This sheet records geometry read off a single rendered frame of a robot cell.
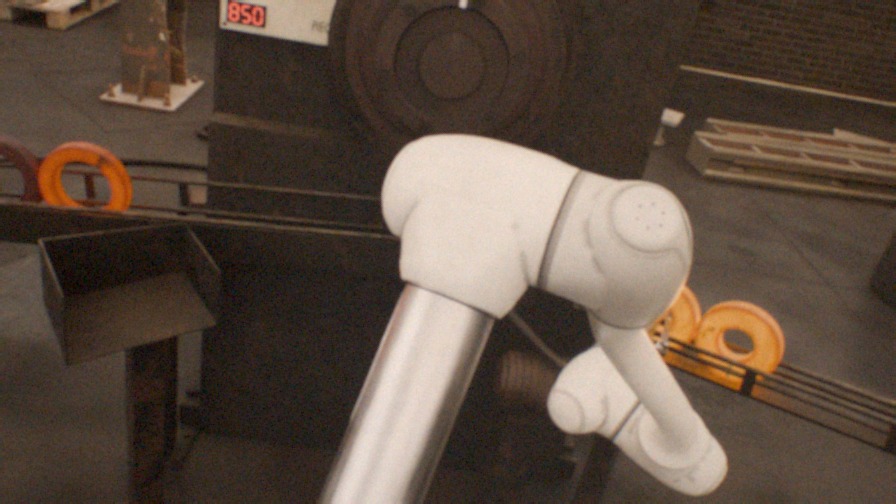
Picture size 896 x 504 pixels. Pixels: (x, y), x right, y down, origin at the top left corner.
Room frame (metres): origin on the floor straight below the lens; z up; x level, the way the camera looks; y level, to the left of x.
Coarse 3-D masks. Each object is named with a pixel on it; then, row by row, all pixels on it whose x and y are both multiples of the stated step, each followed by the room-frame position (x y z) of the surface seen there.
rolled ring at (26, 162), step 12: (0, 144) 1.38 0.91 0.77; (12, 144) 1.39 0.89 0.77; (12, 156) 1.38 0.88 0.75; (24, 156) 1.39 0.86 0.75; (24, 168) 1.38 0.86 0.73; (36, 168) 1.40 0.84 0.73; (24, 180) 1.38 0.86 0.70; (36, 180) 1.39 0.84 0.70; (24, 192) 1.38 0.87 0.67; (36, 192) 1.38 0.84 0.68
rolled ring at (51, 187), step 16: (80, 144) 1.40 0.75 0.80; (48, 160) 1.39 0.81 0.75; (64, 160) 1.39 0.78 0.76; (80, 160) 1.39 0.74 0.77; (96, 160) 1.39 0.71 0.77; (112, 160) 1.40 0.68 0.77; (48, 176) 1.39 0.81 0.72; (112, 176) 1.39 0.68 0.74; (128, 176) 1.42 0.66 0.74; (48, 192) 1.39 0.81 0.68; (64, 192) 1.41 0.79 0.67; (112, 192) 1.39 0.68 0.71; (128, 192) 1.40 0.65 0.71; (112, 208) 1.39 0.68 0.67
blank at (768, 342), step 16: (720, 304) 1.27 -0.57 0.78; (736, 304) 1.25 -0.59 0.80; (752, 304) 1.25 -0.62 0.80; (704, 320) 1.26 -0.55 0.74; (720, 320) 1.25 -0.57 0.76; (736, 320) 1.23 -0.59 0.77; (752, 320) 1.22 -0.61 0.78; (768, 320) 1.21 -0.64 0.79; (704, 336) 1.25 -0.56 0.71; (720, 336) 1.25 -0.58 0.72; (752, 336) 1.21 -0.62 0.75; (768, 336) 1.20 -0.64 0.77; (720, 352) 1.23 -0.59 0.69; (752, 352) 1.22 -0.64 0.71; (768, 352) 1.19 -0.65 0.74; (736, 368) 1.21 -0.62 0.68; (768, 368) 1.19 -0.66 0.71
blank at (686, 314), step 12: (684, 288) 1.31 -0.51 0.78; (684, 300) 1.28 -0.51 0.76; (696, 300) 1.30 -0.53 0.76; (672, 312) 1.29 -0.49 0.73; (684, 312) 1.28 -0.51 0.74; (696, 312) 1.28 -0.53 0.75; (672, 324) 1.29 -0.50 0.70; (684, 324) 1.28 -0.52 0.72; (696, 324) 1.27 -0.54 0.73; (672, 336) 1.28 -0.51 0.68; (684, 336) 1.27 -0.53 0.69
